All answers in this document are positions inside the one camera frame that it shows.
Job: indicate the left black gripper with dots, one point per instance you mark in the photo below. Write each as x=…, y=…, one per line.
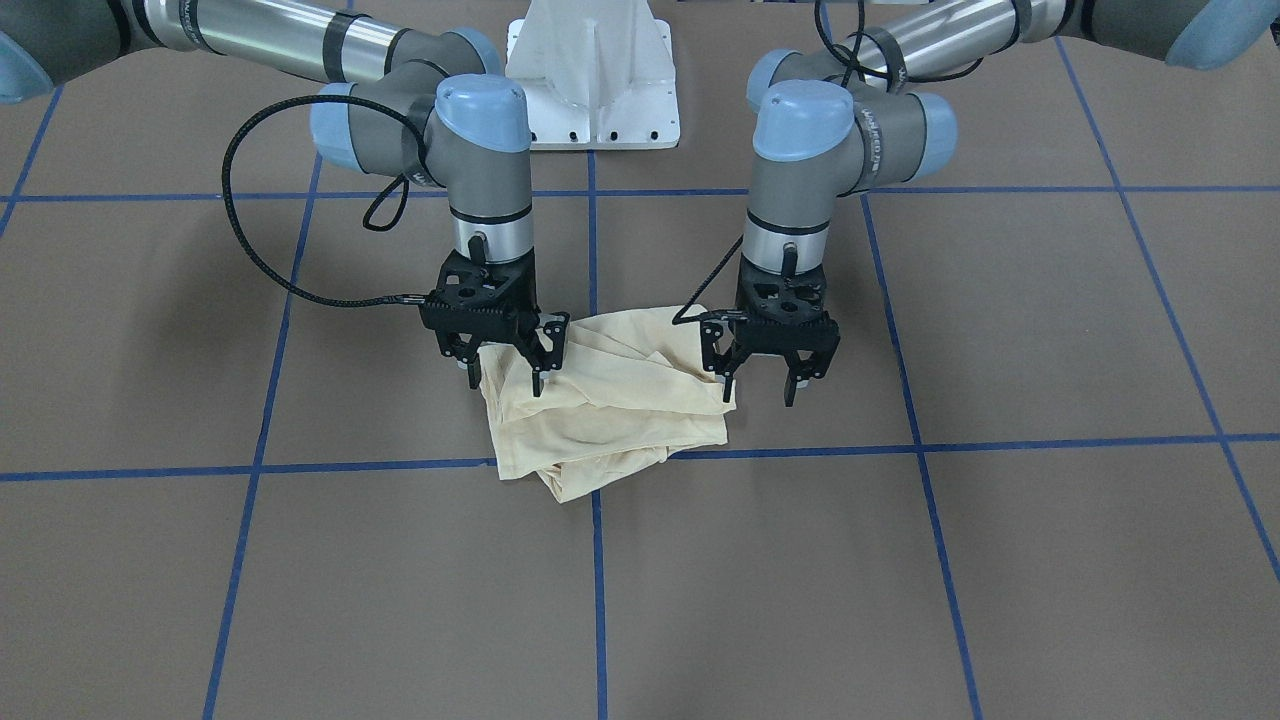
x=822, y=357

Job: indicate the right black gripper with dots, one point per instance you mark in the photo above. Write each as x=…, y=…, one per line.
x=458, y=346

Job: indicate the beige long-sleeve printed shirt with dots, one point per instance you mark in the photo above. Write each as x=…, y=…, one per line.
x=633, y=391

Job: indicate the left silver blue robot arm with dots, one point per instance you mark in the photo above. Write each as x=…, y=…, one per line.
x=853, y=117

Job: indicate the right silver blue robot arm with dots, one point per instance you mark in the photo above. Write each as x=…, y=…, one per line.
x=422, y=110

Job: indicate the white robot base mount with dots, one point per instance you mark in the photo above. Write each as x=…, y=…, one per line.
x=597, y=75

